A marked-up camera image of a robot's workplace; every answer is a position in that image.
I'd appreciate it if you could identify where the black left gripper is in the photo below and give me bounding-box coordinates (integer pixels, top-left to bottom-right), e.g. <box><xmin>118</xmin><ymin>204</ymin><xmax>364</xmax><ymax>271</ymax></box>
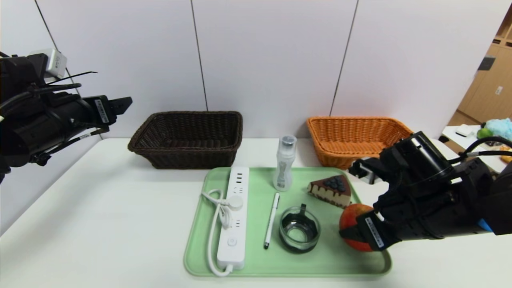
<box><xmin>41</xmin><ymin>95</ymin><xmax>133</xmax><ymax>145</ymax></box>

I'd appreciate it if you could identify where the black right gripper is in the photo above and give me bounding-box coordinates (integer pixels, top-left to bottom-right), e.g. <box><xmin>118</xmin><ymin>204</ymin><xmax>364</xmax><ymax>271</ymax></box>
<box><xmin>339</xmin><ymin>197</ymin><xmax>440</xmax><ymax>251</ymax></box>

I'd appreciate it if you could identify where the red apple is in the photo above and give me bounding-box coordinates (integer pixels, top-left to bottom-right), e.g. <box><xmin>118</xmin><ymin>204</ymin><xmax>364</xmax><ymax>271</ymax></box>
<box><xmin>339</xmin><ymin>203</ymin><xmax>378</xmax><ymax>252</ymax></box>

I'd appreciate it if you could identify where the chocolate blueberry cake slice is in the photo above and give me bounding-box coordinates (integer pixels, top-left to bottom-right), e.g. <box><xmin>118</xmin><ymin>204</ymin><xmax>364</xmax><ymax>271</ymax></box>
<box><xmin>307</xmin><ymin>175</ymin><xmax>352</xmax><ymax>208</ymax></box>

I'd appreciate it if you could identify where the glass cup with black handle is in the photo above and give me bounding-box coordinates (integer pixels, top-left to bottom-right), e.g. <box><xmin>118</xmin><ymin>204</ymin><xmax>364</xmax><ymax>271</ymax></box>
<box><xmin>279</xmin><ymin>204</ymin><xmax>321</xmax><ymax>253</ymax></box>

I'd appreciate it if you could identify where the clear plastic bottle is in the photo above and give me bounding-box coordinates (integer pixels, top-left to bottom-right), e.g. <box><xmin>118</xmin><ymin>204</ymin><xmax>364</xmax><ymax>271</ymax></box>
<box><xmin>273</xmin><ymin>135</ymin><xmax>297</xmax><ymax>192</ymax></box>

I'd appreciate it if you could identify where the orange wicker basket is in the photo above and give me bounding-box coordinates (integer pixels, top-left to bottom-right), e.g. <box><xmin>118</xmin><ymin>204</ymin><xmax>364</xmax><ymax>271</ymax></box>
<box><xmin>307</xmin><ymin>116</ymin><xmax>414</xmax><ymax>170</ymax></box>

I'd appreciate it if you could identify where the dark brown wicker basket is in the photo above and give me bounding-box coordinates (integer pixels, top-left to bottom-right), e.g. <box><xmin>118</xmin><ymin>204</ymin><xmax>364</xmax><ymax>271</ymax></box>
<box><xmin>128</xmin><ymin>111</ymin><xmax>244</xmax><ymax>170</ymax></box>

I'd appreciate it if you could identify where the light green plastic tray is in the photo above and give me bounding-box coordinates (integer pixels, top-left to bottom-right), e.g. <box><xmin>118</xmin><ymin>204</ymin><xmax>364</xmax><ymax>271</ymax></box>
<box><xmin>184</xmin><ymin>167</ymin><xmax>391</xmax><ymax>276</ymax></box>

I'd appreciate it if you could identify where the white stylus pen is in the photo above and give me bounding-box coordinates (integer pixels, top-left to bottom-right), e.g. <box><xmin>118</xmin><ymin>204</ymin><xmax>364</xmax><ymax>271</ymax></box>
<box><xmin>263</xmin><ymin>192</ymin><xmax>280</xmax><ymax>249</ymax></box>

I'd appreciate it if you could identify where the white power strip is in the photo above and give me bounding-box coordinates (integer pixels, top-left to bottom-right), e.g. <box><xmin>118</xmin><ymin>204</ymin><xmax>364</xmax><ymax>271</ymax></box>
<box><xmin>217</xmin><ymin>166</ymin><xmax>250</xmax><ymax>269</ymax></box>

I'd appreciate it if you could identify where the white side table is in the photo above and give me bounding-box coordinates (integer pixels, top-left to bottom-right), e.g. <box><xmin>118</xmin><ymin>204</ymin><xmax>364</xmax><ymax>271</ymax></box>
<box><xmin>441</xmin><ymin>125</ymin><xmax>512</xmax><ymax>173</ymax></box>

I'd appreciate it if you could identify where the light blue fluffy cloth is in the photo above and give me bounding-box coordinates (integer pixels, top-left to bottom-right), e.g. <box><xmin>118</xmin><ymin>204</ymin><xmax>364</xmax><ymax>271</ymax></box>
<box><xmin>485</xmin><ymin>118</ymin><xmax>512</xmax><ymax>141</ymax></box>

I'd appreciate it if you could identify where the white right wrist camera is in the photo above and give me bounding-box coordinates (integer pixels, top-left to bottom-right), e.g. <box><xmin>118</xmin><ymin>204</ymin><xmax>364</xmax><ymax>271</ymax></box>
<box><xmin>348</xmin><ymin>157</ymin><xmax>386</xmax><ymax>185</ymax></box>

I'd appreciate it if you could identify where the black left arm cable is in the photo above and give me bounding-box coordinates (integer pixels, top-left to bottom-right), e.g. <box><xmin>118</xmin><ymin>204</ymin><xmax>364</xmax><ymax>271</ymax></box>
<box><xmin>0</xmin><ymin>82</ymin><xmax>83</xmax><ymax>114</ymax></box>

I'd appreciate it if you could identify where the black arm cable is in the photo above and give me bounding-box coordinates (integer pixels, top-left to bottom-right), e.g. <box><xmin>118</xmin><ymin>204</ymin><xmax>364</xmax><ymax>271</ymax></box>
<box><xmin>448</xmin><ymin>136</ymin><xmax>512</xmax><ymax>164</ymax></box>
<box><xmin>0</xmin><ymin>82</ymin><xmax>83</xmax><ymax>114</ymax></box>

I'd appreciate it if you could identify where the white power strip cable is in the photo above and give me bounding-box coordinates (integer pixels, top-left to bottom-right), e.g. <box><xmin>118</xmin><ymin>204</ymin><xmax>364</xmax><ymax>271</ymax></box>
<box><xmin>201</xmin><ymin>189</ymin><xmax>244</xmax><ymax>276</ymax></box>

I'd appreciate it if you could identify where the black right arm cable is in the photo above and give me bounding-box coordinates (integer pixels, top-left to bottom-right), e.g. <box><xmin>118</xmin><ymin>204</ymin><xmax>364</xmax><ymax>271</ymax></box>
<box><xmin>448</xmin><ymin>136</ymin><xmax>512</xmax><ymax>164</ymax></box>

